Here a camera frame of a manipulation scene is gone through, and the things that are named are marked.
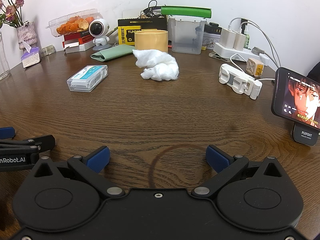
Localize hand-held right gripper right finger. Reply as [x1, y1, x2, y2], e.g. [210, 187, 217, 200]
[191, 145, 288, 198]

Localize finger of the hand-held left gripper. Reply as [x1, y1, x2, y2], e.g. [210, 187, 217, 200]
[0, 135, 55, 153]
[0, 127, 16, 139]

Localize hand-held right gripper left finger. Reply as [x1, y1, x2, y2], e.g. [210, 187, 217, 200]
[32, 145, 125, 198]

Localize clear dental floss pick box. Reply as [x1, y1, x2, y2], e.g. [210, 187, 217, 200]
[67, 65, 108, 92]

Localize white cotton wad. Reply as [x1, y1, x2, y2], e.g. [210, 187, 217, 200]
[132, 49, 179, 82]

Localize yellow round container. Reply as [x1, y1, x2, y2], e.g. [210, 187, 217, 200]
[134, 29, 168, 53]

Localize clear glass bottle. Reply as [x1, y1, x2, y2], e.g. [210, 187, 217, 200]
[0, 31, 11, 80]

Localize purple tissue pack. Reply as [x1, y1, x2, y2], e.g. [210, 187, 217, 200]
[20, 40, 41, 68]

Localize white folding phone stand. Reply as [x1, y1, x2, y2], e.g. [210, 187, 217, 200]
[219, 64, 263, 100]

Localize small beige packet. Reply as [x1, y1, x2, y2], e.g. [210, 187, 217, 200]
[40, 45, 57, 57]

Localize beige cube plug adapter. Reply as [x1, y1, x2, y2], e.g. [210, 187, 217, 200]
[246, 57, 266, 77]

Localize flat phone under power strip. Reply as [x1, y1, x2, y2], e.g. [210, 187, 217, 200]
[209, 51, 232, 62]

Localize purple white vase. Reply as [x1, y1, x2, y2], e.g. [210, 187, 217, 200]
[16, 21, 38, 51]

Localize black smartphone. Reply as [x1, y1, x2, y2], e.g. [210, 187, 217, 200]
[271, 67, 320, 130]

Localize white power strip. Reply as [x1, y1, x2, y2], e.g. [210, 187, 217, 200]
[214, 42, 272, 67]

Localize green cloth pouch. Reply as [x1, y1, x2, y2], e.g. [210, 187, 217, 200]
[90, 44, 135, 62]

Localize red flat box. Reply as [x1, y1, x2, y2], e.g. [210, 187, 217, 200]
[63, 31, 96, 45]

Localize white printed box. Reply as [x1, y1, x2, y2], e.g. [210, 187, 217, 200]
[201, 31, 222, 49]

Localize cream charger adapter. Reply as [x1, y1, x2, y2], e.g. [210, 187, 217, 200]
[234, 32, 248, 51]

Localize white charger adapter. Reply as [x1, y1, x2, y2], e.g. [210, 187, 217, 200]
[219, 28, 237, 50]

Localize clear clamshell with orange snacks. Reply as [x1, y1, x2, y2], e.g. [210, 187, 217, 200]
[45, 8, 99, 37]

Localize green spray bottle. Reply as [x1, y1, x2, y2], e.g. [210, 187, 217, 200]
[241, 25, 251, 49]

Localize dried pink roses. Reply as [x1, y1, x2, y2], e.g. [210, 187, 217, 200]
[0, 0, 25, 28]

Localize white astronaut figurine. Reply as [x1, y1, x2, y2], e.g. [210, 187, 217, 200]
[89, 19, 112, 51]

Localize clear plastic storage box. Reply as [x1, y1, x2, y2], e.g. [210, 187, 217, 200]
[167, 15, 207, 55]

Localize black and yellow box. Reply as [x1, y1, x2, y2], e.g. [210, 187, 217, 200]
[117, 17, 167, 46]

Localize dark cloth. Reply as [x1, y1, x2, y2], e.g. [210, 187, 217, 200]
[307, 62, 320, 79]

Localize white board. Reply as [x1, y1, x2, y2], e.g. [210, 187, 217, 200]
[122, 9, 165, 20]

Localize green foam tube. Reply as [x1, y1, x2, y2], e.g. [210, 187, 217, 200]
[161, 6, 212, 19]

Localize black wireless charger stand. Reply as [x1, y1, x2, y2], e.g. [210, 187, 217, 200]
[291, 124, 320, 147]

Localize white charging cable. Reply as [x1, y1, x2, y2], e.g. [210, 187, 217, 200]
[229, 53, 275, 82]

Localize grey charging cable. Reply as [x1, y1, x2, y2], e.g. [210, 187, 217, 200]
[239, 20, 282, 68]

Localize black tangled cords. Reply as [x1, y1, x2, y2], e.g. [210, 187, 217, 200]
[140, 0, 167, 18]

